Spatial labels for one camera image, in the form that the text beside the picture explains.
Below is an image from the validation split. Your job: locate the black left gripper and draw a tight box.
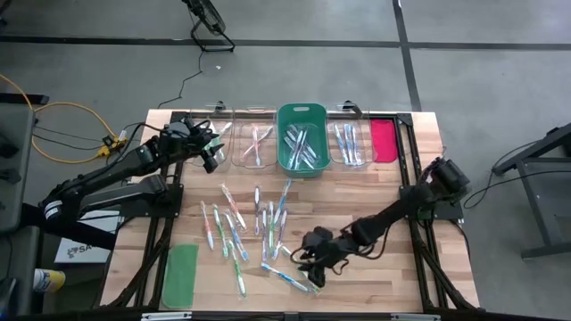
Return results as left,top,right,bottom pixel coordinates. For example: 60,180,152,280
188,126,225,175

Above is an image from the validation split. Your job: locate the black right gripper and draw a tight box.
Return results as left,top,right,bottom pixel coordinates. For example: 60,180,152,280
294,226,347,289

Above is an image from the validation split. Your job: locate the orange toothbrush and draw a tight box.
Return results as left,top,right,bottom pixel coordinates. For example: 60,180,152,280
242,125,274,160
219,182,248,232
251,124,262,167
199,200,216,252

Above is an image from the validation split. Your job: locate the clear plastic bin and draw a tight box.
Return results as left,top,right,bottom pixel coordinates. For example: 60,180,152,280
231,105,278,169
189,103,236,169
326,103,375,167

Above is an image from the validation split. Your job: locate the green plastic bin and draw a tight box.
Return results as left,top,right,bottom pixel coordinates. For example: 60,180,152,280
276,103,332,178

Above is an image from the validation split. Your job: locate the yellow power connector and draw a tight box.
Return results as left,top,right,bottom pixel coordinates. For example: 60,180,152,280
100,133,130,158

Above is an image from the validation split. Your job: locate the green bin lid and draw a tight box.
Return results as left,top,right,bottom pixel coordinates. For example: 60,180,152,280
161,243,200,310

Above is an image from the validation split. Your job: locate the black floor fan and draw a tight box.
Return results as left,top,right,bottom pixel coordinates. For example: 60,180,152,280
180,0,236,54

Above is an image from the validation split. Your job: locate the white cardboard box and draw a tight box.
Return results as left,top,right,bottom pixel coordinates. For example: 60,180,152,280
54,208,122,265

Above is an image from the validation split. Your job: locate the black diagonal bar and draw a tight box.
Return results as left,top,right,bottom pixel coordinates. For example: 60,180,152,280
20,202,118,251

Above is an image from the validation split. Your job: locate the grey equipment cabinet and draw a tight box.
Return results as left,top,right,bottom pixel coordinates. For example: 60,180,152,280
0,102,37,234

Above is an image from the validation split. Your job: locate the yellow spray can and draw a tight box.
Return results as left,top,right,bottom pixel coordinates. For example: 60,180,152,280
32,267,67,293

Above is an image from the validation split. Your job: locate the grey metal desk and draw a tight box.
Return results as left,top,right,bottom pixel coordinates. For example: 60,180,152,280
492,120,571,260

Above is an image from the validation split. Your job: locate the black floor cable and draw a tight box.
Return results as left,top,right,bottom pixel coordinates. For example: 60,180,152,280
462,169,571,210
156,50,205,111
489,138,543,173

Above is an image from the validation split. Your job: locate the silver metal bracket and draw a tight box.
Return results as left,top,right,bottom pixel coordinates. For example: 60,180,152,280
140,311,194,321
390,312,442,321

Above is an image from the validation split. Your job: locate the yellow cable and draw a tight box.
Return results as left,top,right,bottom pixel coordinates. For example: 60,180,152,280
0,73,130,164

